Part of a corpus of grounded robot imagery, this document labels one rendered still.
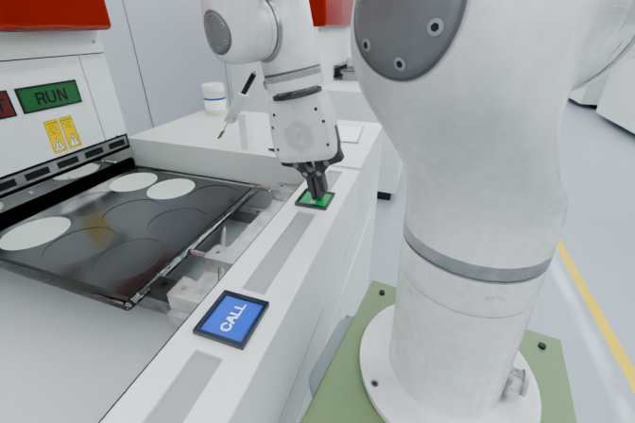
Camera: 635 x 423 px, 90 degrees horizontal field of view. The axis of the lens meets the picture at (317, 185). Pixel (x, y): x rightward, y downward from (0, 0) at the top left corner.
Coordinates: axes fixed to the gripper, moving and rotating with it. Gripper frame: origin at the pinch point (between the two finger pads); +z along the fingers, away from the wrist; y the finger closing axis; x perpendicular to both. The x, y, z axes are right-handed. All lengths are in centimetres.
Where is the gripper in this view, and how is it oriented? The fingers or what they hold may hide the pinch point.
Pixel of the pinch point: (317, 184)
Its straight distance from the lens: 52.9
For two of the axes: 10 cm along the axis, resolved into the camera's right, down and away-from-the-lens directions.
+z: 2.0, 9.0, 3.8
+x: 3.2, -4.3, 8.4
